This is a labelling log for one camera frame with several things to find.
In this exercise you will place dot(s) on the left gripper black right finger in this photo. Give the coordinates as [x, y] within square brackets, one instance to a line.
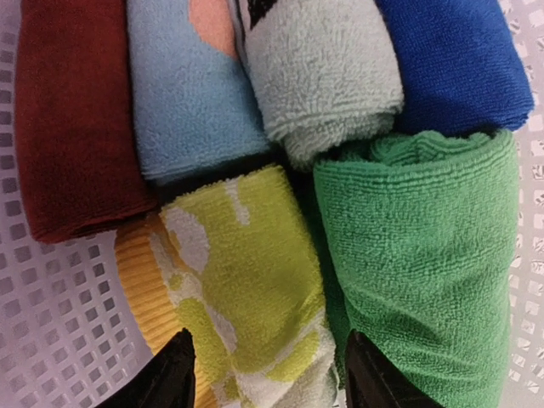
[373, 381]

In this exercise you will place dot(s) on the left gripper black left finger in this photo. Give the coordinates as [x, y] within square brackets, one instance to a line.
[167, 381]

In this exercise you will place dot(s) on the yellow patterned towel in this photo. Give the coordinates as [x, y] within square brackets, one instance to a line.
[233, 262]

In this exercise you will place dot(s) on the green microfibre towel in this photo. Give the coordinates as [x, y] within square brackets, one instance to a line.
[421, 230]

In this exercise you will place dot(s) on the dark red rolled towel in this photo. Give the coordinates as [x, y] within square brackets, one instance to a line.
[78, 166]

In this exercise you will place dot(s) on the light blue rolled towel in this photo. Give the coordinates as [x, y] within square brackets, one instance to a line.
[193, 105]

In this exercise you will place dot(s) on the pale green rolled towel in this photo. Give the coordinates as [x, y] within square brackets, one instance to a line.
[323, 72]

